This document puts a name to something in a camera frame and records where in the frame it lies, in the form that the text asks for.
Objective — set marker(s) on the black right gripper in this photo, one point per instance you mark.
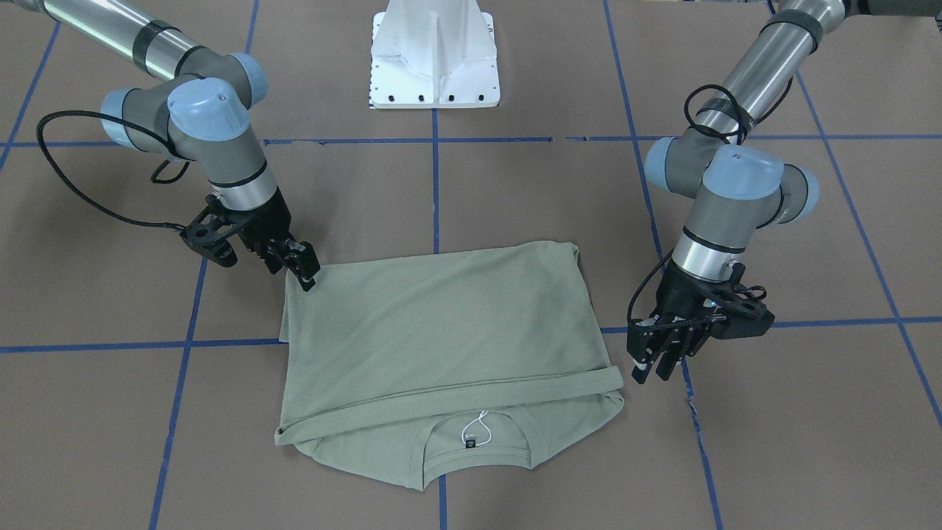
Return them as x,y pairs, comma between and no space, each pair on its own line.
270,219

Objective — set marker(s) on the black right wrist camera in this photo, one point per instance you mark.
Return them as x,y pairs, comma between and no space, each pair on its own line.
209,233

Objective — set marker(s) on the green long-sleeve shirt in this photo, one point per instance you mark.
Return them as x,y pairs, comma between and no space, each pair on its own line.
406,369

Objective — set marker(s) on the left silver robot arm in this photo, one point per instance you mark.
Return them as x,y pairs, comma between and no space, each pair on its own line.
736,189

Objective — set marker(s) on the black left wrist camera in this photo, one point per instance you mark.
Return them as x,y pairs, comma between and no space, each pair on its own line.
740,312

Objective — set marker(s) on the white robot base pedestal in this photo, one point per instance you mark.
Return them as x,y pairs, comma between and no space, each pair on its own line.
433,55

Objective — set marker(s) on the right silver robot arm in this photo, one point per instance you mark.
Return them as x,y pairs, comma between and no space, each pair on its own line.
199,113

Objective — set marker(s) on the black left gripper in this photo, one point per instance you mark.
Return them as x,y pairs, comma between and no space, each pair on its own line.
681,296

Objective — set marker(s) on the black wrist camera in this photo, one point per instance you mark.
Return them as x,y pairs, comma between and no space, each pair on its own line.
209,233
740,312

